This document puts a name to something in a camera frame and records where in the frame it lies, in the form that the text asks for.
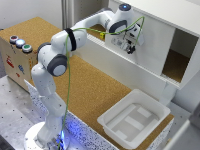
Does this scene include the yellow block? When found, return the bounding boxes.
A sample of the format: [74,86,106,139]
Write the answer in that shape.
[99,31,107,40]

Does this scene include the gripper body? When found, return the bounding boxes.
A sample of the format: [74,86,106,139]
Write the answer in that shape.
[111,27,146,52]

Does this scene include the green button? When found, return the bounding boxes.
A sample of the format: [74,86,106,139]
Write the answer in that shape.
[21,43,34,54]

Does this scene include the black door handle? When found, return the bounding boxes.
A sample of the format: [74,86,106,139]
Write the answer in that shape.
[127,45,137,56]

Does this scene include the wooden drawer box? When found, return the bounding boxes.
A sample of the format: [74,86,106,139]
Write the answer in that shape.
[0,16,65,93]

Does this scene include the white cabinet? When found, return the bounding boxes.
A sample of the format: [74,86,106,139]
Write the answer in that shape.
[71,0,200,106]

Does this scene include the red button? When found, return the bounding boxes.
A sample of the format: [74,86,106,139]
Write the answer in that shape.
[9,34,20,45]

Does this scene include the green cable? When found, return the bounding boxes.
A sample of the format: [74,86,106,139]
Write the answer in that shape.
[55,15,147,150]

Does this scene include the white plastic box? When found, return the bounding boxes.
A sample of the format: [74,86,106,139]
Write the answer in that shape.
[96,88,172,150]

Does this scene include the white sliding door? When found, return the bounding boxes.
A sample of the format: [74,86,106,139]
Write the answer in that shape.
[104,12,177,77]

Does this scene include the blue button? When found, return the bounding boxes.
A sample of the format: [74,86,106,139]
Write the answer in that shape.
[14,38,27,49]

